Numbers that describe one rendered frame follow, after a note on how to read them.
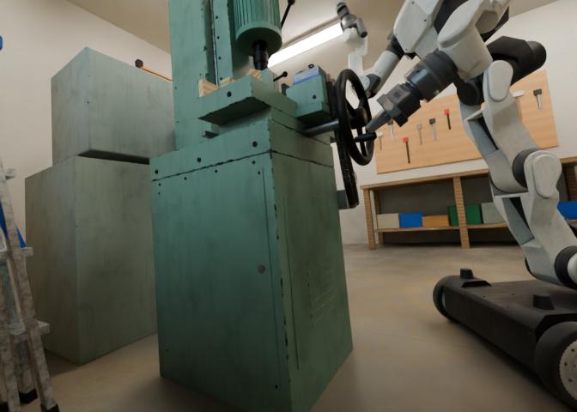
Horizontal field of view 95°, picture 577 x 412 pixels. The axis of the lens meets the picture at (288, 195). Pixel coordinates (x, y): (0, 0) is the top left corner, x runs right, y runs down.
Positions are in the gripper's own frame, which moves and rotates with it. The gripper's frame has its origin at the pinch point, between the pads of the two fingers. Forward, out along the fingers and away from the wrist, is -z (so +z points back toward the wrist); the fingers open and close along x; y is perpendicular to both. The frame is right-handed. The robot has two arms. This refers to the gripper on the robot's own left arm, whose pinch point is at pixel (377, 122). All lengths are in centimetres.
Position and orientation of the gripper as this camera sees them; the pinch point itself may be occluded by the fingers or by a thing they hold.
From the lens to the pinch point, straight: 74.0
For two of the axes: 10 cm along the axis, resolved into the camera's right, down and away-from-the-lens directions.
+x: -0.5, -6.1, 7.9
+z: 6.9, -5.9, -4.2
